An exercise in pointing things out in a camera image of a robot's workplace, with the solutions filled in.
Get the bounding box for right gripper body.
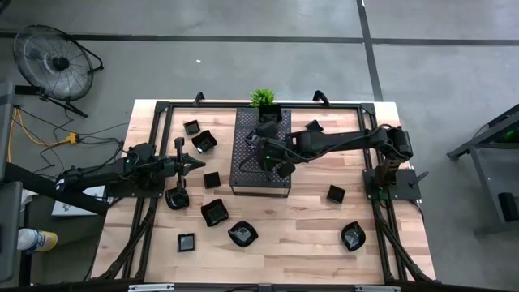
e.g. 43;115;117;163
254;135;299;174

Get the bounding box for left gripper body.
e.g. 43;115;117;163
164;136;187;200

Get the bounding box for black perforated metal rack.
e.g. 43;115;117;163
229;107;294;200

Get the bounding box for green plant in white pot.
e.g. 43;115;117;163
249;87;277;107

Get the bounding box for white cardboard box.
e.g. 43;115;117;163
51;185;109;217

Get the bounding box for black stand beam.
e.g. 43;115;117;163
0;161;110;216

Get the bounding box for white and yellow bottle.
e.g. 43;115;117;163
16;227;58;253

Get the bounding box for black floor fan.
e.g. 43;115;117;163
11;24;105;119

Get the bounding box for grey cabinet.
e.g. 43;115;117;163
0;180;24;285

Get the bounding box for black metal cart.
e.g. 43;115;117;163
446;103;519;237

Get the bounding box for black cylinder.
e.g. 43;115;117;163
497;191;519;222

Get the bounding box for black aluminium table frame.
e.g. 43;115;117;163
91;99;438;285

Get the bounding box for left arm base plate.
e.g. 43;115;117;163
105;165;167;200

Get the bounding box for black floor cable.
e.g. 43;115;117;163
18;105;131;179

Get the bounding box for yellow extension cord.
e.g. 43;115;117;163
6;107;80;163

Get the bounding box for silver table bracket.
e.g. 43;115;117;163
128;283;175;292
354;285;402;292

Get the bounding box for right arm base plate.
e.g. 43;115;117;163
362;168;430;200

